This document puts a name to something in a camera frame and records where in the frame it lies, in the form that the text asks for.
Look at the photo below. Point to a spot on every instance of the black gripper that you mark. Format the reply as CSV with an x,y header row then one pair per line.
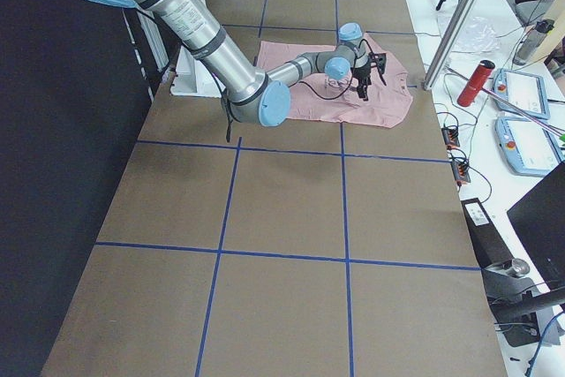
x,y
362,73

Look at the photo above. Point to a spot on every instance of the pink Snoopy t-shirt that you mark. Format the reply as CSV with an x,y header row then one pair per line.
x,y
319,98

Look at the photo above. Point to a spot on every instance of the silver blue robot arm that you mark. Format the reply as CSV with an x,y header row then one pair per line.
x,y
252,95

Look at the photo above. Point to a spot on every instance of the orange black connector block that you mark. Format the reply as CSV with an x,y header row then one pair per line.
x,y
450,137

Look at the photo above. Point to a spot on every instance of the red cylindrical bottle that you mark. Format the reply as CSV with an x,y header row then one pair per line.
x,y
475,83

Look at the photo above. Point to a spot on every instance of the clear plastic bag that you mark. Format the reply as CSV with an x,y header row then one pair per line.
x,y
477,36

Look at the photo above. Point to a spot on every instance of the far blue teach pendant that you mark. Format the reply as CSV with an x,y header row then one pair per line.
x,y
522,90

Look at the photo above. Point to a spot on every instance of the blue teach pendant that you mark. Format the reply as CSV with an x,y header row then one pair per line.
x,y
528,149
522,90

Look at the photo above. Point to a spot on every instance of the near blue teach pendant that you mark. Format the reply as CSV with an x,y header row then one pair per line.
x,y
528,149

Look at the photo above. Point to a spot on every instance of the grey water bottle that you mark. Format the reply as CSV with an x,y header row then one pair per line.
x,y
532,40

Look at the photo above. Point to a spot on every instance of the green tipped metal rod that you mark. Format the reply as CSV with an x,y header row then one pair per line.
x,y
521,112

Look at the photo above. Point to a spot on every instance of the black power adapter box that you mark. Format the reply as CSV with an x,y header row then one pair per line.
x,y
488,245

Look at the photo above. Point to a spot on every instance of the black monitor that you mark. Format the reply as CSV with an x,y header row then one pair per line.
x,y
538,221

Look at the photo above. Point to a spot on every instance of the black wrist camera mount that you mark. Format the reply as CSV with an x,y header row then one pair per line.
x,y
379,61

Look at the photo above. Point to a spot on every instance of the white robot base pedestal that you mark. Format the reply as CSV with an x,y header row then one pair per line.
x,y
193,79

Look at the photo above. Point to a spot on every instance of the aluminium frame post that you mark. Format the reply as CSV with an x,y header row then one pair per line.
x,y
454,28

